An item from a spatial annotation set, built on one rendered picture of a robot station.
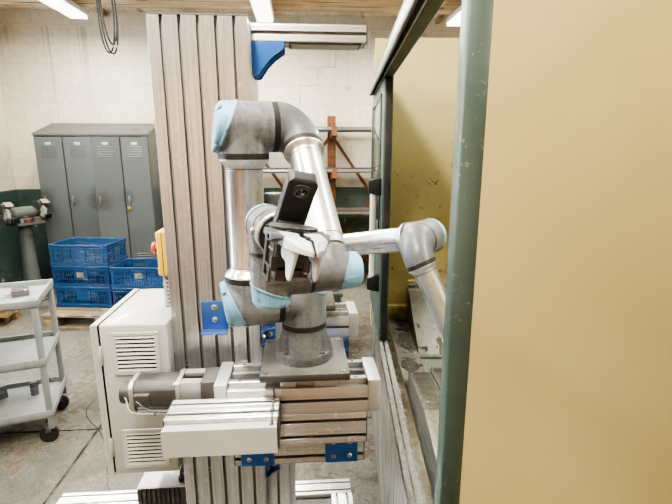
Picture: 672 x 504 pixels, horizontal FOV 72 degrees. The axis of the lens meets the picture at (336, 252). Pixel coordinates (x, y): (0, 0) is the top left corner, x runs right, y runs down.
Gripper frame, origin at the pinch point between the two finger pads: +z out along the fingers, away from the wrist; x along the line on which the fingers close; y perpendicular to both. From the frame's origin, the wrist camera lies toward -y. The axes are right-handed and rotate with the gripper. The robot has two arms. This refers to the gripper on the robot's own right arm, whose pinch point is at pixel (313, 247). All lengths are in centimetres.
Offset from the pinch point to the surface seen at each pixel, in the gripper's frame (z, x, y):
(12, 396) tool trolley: -256, 104, 156
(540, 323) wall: -1.2, -40.0, 10.2
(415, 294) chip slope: -184, -126, 59
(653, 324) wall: 5, -57, 8
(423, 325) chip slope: -161, -120, 71
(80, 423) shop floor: -243, 64, 169
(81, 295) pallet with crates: -440, 98, 147
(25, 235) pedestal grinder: -534, 170, 109
